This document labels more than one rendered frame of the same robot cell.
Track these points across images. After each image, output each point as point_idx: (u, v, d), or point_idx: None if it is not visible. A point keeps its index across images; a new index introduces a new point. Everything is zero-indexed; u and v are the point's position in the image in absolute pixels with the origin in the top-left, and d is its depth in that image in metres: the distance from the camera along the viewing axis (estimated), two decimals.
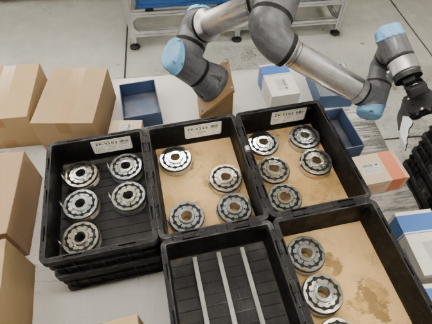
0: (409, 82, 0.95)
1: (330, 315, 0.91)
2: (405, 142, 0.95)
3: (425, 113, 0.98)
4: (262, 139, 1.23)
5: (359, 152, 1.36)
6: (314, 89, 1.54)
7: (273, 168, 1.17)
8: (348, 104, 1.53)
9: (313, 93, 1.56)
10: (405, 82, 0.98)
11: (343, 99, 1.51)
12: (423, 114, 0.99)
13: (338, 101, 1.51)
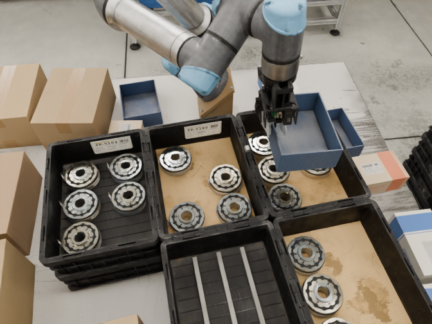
0: None
1: (330, 315, 0.91)
2: (274, 123, 0.91)
3: (276, 119, 0.81)
4: (262, 139, 1.23)
5: (359, 152, 1.36)
6: (273, 138, 0.90)
7: (273, 168, 1.17)
8: (330, 164, 0.90)
9: (272, 145, 0.92)
10: None
11: (323, 157, 0.87)
12: (279, 119, 0.81)
13: (314, 161, 0.88)
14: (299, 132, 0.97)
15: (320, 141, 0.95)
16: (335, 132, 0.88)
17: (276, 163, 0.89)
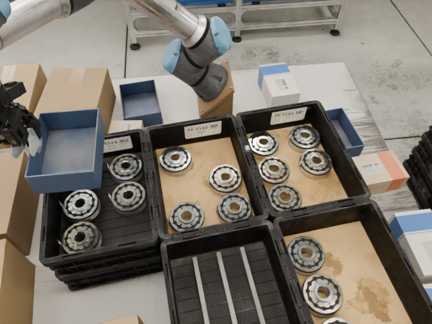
0: None
1: (330, 315, 0.91)
2: None
3: (7, 141, 0.77)
4: (262, 139, 1.23)
5: (359, 152, 1.36)
6: (33, 158, 0.86)
7: (273, 168, 1.17)
8: (92, 186, 0.86)
9: (37, 165, 0.88)
10: None
11: (76, 179, 0.83)
12: None
13: (69, 182, 0.84)
14: (78, 150, 0.93)
15: None
16: (94, 152, 0.84)
17: None
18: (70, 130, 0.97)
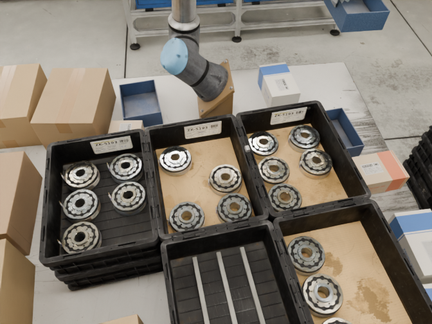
0: None
1: (330, 315, 0.91)
2: None
3: None
4: (262, 139, 1.23)
5: (359, 152, 1.36)
6: (338, 8, 1.25)
7: (273, 168, 1.17)
8: (379, 27, 1.25)
9: (335, 15, 1.27)
10: None
11: (375, 18, 1.22)
12: None
13: (368, 22, 1.23)
14: (353, 11, 1.32)
15: None
16: (383, 2, 1.23)
17: (341, 25, 1.24)
18: None
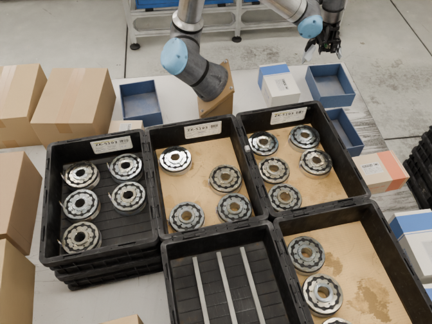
0: None
1: (330, 315, 0.91)
2: (336, 53, 1.44)
3: (326, 50, 1.35)
4: (262, 139, 1.23)
5: (359, 152, 1.36)
6: (314, 89, 1.54)
7: (273, 168, 1.17)
8: (348, 104, 1.53)
9: (313, 94, 1.56)
10: None
11: (344, 99, 1.51)
12: (328, 50, 1.35)
13: (339, 101, 1.51)
14: (328, 87, 1.61)
15: (341, 92, 1.59)
16: (351, 85, 1.52)
17: None
18: (317, 77, 1.65)
